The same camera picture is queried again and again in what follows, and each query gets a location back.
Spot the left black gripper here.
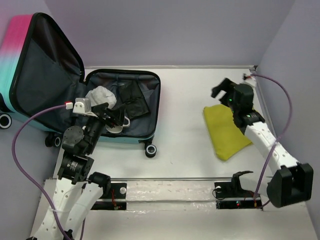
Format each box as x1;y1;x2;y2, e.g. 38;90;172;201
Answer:
85;101;128;153

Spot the white bag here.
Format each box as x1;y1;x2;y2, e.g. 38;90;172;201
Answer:
85;86;117;109

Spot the white ceramic mug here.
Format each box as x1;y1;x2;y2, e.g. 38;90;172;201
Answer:
106;116;131;134

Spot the black pouch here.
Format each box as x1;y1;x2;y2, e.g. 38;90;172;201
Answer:
118;81;150;120

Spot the yellow cloth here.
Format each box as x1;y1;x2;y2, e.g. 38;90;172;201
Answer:
203;104;252;161

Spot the pink and teal suitcase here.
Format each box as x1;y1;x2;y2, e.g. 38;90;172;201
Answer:
0;12;161;158

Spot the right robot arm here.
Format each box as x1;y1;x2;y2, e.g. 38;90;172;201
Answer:
211;74;314;208

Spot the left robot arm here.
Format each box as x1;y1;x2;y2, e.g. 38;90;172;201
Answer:
31;98;121;240

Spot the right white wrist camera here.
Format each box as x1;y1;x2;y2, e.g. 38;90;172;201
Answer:
242;73;257;88

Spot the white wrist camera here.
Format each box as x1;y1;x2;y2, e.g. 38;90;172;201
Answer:
72;97;92;115
242;73;257;88

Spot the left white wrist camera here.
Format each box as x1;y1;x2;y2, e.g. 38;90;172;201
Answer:
72;97;92;115

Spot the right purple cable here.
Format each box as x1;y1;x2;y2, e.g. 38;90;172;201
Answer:
251;73;293;208

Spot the purple cable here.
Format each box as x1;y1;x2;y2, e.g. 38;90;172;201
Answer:
251;73;293;208
11;101;87;240

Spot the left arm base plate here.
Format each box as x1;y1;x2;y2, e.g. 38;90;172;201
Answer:
91;182;127;211

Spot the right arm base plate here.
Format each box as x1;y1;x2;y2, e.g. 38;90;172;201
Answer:
211;170;263;210

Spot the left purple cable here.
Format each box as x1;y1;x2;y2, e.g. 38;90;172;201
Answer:
11;101;87;240

